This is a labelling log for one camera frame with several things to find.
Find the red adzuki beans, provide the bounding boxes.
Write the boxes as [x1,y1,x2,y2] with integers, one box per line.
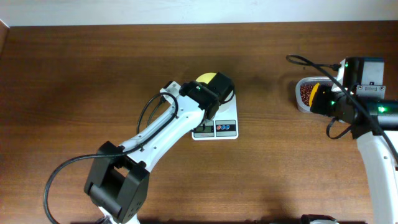
[300,84,314,106]

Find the yellow plastic scoop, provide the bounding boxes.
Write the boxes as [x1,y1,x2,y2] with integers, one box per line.
[308,83,320,107]

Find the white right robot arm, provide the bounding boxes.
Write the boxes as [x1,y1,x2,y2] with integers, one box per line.
[309,57,397,223]

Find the yellow plastic bowl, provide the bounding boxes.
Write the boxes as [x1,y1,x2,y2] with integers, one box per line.
[196,72,216,84]

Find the clear plastic bean container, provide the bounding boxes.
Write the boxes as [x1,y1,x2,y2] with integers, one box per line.
[295,77,333,113]

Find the white digital kitchen scale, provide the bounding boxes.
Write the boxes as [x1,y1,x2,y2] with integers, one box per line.
[192,90,239,141]

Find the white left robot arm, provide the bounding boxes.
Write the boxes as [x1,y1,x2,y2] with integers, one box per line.
[84,72,239,223]

